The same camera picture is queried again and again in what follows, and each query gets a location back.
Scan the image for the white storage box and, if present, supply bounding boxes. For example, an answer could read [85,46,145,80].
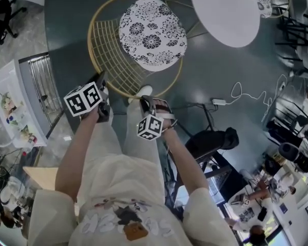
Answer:
[0,59,49,148]

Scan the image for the black bag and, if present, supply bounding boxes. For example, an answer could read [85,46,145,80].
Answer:
[266,119,302,148]

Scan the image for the person's right hand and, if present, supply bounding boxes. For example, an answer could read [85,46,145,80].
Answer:
[153,100,170,114]

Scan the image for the black metal desk frames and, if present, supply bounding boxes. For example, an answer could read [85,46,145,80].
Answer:
[274,0,308,61]

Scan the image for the black metal bar rack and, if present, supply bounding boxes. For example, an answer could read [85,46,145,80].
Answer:
[18,52,65,136]

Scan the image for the white flower bunch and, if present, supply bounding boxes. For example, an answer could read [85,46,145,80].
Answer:
[6,111,26,128]

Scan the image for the person's left forearm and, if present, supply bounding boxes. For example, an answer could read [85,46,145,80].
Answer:
[55,109,100,197]

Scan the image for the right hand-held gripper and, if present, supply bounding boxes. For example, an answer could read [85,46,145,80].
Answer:
[137,95,178,142]

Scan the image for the black office chair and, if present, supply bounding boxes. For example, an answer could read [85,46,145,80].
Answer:
[0,0,28,46]

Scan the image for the black backpack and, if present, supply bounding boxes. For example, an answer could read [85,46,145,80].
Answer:
[187,127,240,161]

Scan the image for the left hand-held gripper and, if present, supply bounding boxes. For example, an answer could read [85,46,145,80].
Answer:
[63,71,111,124]

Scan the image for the green leafy bunch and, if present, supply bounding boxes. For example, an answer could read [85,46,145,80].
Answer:
[0,92,25,112]

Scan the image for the person's white shoe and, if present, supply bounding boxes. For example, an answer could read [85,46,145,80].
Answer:
[127,85,153,104]

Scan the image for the black floor cable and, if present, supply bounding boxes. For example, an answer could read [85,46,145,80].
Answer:
[169,101,216,112]

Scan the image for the white cable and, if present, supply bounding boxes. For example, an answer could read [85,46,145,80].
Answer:
[225,74,285,122]

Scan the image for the light wooden table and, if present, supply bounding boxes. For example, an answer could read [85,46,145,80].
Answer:
[22,166,59,191]

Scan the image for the round white table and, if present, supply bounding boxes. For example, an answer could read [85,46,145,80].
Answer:
[164,0,262,48]

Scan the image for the person's right forearm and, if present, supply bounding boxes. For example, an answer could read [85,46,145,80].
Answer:
[161,127,210,197]

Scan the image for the black mesh panel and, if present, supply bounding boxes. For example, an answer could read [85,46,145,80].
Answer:
[200,160,234,202]

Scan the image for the person's cream printed shirt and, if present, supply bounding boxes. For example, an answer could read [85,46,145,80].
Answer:
[27,147,239,246]

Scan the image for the person's cream trousers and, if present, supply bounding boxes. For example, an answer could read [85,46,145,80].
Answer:
[96,100,161,163]

